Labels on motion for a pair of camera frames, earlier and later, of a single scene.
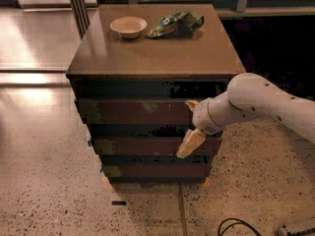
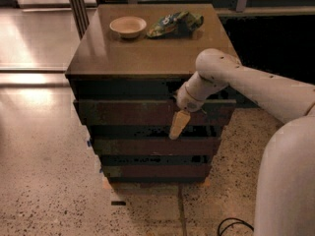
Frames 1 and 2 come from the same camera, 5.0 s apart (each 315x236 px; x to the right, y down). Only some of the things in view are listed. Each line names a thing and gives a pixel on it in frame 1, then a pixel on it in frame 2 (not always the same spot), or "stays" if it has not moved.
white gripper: (200, 118) to (187, 102)
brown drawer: (137, 111) stays
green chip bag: (175, 25) stays
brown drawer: (152, 146) stays
